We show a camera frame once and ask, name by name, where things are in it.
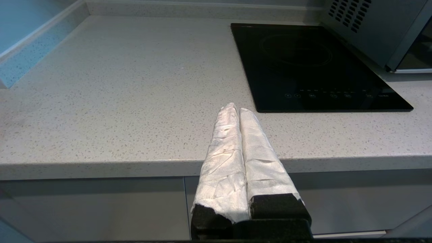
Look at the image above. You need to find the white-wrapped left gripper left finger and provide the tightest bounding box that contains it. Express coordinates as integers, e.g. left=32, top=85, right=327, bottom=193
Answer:
left=191, top=103, right=251, bottom=241

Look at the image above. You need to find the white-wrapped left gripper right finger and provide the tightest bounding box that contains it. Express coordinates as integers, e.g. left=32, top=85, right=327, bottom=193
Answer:
left=239, top=108, right=312, bottom=220

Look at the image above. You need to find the silver microwave oven body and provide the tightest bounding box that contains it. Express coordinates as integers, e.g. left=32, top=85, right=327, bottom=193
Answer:
left=319, top=0, right=432, bottom=73

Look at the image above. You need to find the grey cabinet front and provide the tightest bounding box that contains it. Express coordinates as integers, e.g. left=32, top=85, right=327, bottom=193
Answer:
left=184, top=169, right=432, bottom=238
left=0, top=177, right=190, bottom=243

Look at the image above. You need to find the black induction cooktop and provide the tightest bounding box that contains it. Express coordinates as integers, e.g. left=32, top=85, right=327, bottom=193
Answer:
left=231, top=23, right=414, bottom=113

